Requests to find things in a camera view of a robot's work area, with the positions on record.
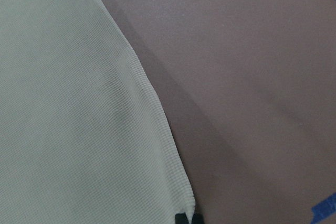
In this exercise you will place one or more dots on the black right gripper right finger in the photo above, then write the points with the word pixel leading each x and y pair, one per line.
pixel 197 219

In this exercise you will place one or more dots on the olive green long-sleeve shirt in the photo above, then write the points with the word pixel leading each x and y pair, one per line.
pixel 84 138

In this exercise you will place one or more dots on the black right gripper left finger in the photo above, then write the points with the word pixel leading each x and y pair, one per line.
pixel 181 219

